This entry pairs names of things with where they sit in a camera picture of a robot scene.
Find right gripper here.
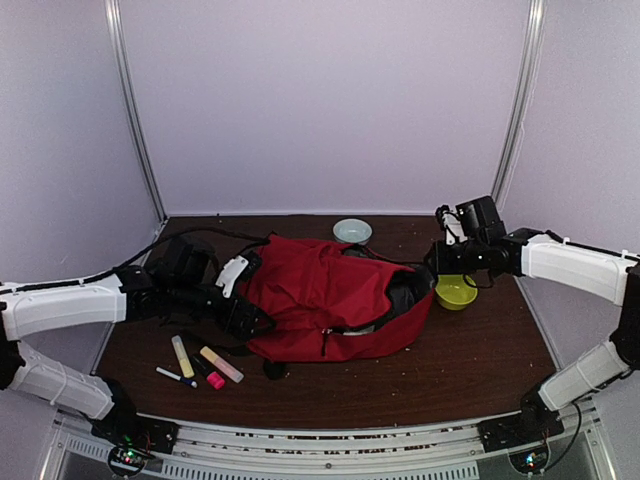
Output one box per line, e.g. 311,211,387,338
423,237,486,274

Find red backpack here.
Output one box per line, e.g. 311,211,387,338
235,234,436,364

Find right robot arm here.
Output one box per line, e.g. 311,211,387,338
425,196,639,442

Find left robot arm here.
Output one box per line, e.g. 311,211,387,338
1,228,276,444

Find lime green bowl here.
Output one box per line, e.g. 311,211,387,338
435,275,478,311

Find peach highlighter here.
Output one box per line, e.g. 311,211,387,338
199,347,244,383

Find pink highlighter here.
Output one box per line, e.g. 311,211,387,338
191,353,226,390

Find yellow highlighter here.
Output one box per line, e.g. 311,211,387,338
171,335,195,379

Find white blue pen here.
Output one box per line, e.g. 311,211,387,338
155,367,198,388

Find light blue ceramic bowl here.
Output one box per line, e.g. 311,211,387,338
332,218,373,245

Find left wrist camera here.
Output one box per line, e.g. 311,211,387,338
215,252,262,299

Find front aluminium rail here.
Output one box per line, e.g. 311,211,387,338
49,409,601,480

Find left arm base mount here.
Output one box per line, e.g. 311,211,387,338
89,411,179,454

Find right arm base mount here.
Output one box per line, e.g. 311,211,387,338
477,414,565,453

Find right aluminium frame post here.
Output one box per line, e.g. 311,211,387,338
491,0,547,209

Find aluminium frame post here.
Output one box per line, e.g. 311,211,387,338
104,0,168,223
491,0,547,209

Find left aluminium frame post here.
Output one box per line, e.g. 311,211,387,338
104,0,168,223

